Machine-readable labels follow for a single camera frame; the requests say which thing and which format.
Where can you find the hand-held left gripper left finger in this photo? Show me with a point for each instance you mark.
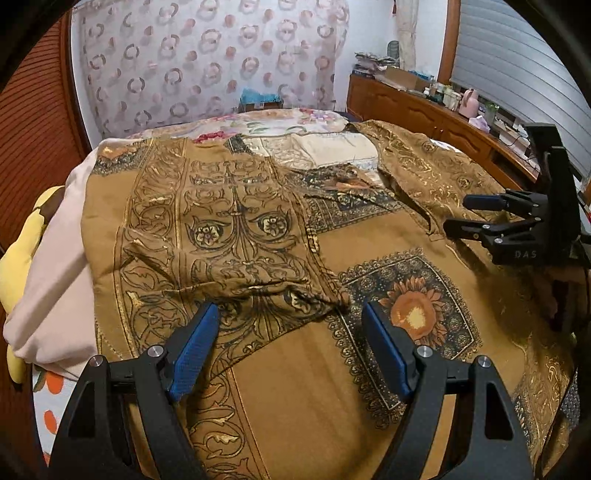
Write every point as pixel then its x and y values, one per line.
pixel 194 350

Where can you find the white orange-print bedsheet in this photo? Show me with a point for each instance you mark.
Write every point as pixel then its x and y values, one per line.
pixel 51 401

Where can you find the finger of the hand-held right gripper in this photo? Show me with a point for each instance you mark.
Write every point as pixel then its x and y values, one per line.
pixel 485 201
pixel 466 230

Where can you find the teal cloth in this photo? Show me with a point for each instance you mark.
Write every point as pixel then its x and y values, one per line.
pixel 258 97

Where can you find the pale pink cloth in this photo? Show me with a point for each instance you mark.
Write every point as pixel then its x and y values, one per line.
pixel 51 286

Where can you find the pile of folded clothes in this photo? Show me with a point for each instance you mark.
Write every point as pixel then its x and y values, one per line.
pixel 369 62

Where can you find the cream patterned cloth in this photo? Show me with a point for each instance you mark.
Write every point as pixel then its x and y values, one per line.
pixel 318 148

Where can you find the grey window blind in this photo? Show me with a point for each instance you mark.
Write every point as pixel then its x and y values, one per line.
pixel 521 46

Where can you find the cardboard box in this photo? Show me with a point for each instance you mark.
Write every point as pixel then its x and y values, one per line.
pixel 401 77

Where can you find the group of small bottles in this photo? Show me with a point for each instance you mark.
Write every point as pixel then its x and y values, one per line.
pixel 443 93

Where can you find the wooden cabinet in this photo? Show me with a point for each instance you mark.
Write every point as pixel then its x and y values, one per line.
pixel 415 113

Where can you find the brown gold patterned garment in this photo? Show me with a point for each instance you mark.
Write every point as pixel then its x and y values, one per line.
pixel 277 369

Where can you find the person's right hand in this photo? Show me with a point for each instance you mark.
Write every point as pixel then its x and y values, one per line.
pixel 547 290

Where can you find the wooden window frame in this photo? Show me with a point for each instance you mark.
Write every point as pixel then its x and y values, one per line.
pixel 448 41

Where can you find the pink kettle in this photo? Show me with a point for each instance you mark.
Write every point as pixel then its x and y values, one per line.
pixel 470 100

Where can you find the yellow plush pillow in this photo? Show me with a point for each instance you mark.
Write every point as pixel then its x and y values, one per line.
pixel 25 249

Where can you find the tied beige curtain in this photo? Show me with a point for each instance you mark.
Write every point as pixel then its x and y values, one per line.
pixel 408 32

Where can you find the floral blanket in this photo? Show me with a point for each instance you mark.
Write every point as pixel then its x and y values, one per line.
pixel 258 122

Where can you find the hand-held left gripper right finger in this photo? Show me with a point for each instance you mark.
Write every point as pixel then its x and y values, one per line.
pixel 385 350

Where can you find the pink tissue pack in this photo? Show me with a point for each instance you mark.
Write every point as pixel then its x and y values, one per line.
pixel 480 123

